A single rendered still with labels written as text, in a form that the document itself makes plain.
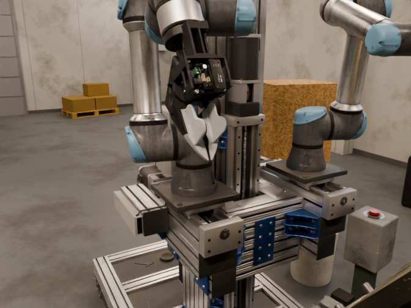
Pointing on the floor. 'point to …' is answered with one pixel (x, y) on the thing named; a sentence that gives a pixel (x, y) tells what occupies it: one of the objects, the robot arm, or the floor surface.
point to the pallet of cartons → (90, 101)
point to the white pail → (312, 269)
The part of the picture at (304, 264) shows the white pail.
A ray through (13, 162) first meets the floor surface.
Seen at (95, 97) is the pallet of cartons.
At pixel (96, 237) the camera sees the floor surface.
